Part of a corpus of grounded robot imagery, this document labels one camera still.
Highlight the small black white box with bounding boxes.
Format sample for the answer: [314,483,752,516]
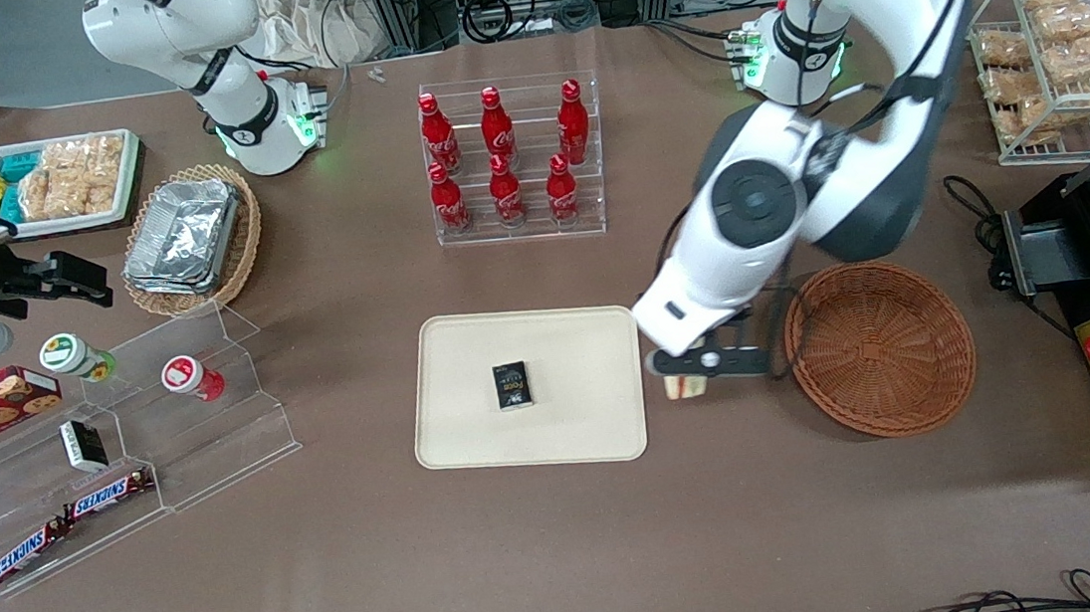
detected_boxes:
[59,416,110,476]

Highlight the clear acrylic bottle rack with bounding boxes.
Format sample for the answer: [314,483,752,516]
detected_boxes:
[417,68,613,251]

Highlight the clear acrylic step shelf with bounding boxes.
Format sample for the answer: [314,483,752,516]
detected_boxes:
[0,293,316,601]

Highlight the clear rice cracker pack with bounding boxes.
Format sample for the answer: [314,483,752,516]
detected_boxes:
[39,132,132,219]
[16,163,93,223]

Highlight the small black card box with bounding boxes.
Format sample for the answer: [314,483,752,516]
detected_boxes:
[492,360,536,413]

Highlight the red cola bottle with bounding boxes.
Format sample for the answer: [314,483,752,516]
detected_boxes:
[544,152,584,226]
[487,152,529,229]
[552,79,594,166]
[478,85,521,170]
[417,91,464,178]
[426,159,475,237]

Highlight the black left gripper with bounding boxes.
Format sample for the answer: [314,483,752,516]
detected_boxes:
[645,338,775,387]

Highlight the black machine power cable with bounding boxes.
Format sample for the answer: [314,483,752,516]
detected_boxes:
[942,169,1016,298]

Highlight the snickers chocolate bar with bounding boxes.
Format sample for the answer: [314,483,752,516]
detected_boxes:
[0,516,77,590]
[59,467,159,524]

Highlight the stacked aluminium foil trays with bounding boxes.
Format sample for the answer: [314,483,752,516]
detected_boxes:
[114,173,251,304]

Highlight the white rectangular snack tray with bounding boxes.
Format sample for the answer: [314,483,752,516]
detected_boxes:
[0,127,150,243]

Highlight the beige cloth bag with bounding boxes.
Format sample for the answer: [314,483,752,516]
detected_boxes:
[254,0,394,76]

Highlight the red lid cup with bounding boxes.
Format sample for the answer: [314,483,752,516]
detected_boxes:
[159,351,228,407]

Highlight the light oval wicker basket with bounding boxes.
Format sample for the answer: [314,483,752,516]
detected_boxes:
[112,159,271,322]

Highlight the triangular sandwich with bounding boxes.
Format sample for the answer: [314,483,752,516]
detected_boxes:
[660,334,714,403]

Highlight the brown round wicker basket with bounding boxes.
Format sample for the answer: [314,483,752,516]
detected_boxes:
[777,251,983,448]

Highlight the green lid cup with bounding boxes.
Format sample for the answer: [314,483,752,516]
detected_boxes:
[38,328,119,387]

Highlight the beige plastic tray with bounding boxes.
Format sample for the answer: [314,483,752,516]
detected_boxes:
[402,298,652,481]

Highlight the teal snack packet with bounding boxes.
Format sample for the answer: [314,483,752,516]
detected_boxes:
[0,181,30,226]
[0,149,46,185]

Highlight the black arm base cable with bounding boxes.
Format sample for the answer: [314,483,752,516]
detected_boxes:
[641,9,749,75]

